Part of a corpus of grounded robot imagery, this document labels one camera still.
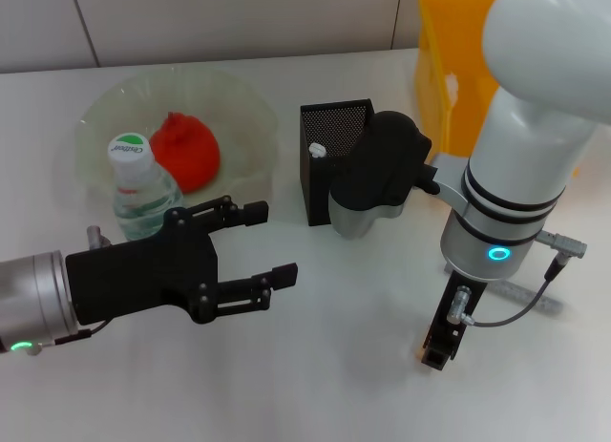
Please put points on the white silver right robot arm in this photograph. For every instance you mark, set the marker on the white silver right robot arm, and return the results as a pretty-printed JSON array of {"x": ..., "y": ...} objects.
[{"x": 525, "y": 127}]

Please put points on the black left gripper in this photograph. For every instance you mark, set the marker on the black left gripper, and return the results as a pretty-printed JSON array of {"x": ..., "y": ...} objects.
[{"x": 138, "y": 277}]

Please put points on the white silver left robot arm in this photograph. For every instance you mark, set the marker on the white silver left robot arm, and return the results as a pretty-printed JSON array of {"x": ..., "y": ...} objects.
[{"x": 28, "y": 299}]

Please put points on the red orange fruit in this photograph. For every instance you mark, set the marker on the red orange fruit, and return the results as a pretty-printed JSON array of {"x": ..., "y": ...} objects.
[{"x": 191, "y": 151}]

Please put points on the grey glitter pen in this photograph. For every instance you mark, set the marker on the grey glitter pen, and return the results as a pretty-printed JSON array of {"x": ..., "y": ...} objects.
[{"x": 511, "y": 289}]

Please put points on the yellow plastic bin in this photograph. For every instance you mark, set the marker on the yellow plastic bin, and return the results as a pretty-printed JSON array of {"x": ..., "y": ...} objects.
[{"x": 439, "y": 55}]

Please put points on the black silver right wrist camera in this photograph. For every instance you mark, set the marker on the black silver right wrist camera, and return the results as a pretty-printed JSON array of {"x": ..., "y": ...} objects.
[{"x": 382, "y": 165}]

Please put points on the black mesh pen holder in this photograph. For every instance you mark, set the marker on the black mesh pen holder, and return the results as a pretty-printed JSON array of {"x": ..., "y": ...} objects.
[{"x": 315, "y": 194}]

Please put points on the clear green-label water bottle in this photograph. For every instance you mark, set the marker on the clear green-label water bottle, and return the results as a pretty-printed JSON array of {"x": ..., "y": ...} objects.
[{"x": 129, "y": 155}]

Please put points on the clear glass fruit plate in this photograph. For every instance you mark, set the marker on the clear glass fruit plate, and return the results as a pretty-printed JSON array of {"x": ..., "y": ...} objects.
[{"x": 238, "y": 108}]

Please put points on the white paper ball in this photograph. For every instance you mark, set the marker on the white paper ball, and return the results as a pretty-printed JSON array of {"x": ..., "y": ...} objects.
[{"x": 451, "y": 84}]

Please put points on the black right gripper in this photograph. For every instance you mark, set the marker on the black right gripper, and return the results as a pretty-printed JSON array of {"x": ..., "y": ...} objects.
[{"x": 448, "y": 318}]

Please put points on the mint green utility knife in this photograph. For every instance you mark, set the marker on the mint green utility knife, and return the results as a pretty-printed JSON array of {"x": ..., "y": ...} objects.
[{"x": 316, "y": 151}]

